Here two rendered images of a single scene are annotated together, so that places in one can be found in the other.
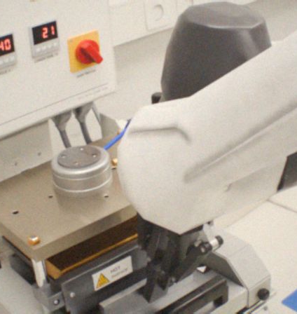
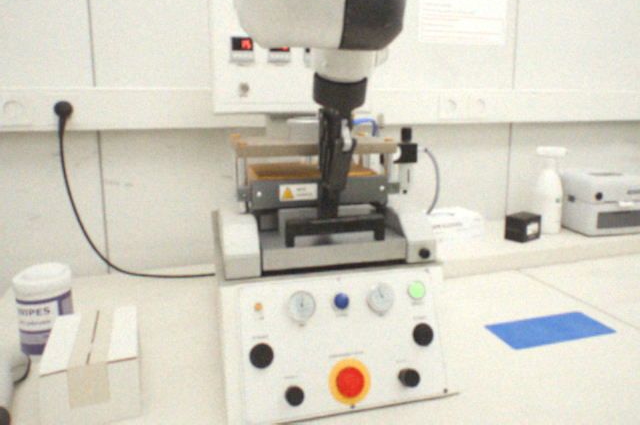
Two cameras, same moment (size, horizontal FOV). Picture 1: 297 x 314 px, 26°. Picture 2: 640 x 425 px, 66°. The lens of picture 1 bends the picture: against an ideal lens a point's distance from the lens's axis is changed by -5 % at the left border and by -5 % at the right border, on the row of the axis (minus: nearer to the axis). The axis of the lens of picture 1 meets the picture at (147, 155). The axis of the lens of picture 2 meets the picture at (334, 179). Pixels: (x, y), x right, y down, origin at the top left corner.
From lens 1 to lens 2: 0.46 m
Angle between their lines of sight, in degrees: 28
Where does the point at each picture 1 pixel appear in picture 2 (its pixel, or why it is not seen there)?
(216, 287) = (370, 217)
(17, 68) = (290, 66)
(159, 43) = (452, 138)
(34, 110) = (300, 102)
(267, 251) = (494, 295)
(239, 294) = (397, 240)
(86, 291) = (272, 198)
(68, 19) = not seen: hidden behind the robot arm
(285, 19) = (586, 150)
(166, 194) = not seen: outside the picture
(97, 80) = not seen: hidden behind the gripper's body
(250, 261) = (420, 223)
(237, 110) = not seen: outside the picture
